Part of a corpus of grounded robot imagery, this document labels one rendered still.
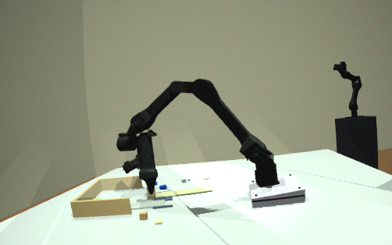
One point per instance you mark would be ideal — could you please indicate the small brown cube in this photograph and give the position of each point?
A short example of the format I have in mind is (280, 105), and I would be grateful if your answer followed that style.
(143, 215)

